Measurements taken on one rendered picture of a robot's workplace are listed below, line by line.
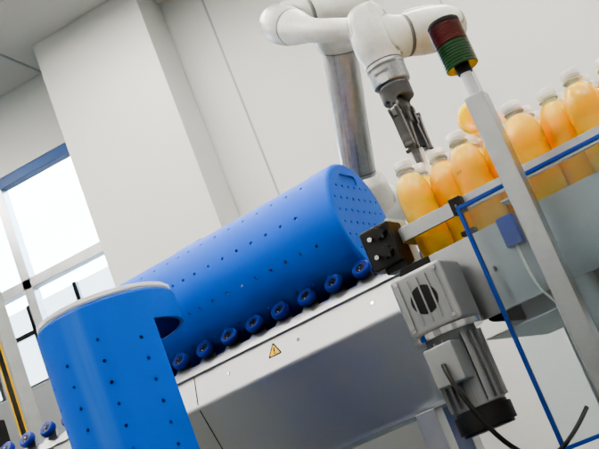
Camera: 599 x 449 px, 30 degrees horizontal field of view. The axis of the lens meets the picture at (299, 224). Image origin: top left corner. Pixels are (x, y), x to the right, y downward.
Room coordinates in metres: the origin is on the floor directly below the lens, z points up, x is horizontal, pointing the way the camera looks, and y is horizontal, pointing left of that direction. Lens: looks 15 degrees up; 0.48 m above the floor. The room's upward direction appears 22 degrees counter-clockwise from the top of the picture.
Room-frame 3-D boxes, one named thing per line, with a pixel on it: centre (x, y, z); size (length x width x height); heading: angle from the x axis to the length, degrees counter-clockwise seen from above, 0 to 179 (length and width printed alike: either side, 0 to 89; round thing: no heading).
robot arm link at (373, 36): (2.40, -0.33, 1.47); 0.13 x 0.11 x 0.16; 111
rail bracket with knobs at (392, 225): (2.24, -0.15, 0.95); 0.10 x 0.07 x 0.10; 155
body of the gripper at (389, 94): (2.40, -0.32, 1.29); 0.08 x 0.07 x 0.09; 153
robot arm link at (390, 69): (2.40, -0.32, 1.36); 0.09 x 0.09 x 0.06
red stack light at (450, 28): (1.95, -0.39, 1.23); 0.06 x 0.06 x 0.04
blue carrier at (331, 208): (2.66, 0.25, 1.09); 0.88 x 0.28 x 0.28; 65
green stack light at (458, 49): (1.95, -0.39, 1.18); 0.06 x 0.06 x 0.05
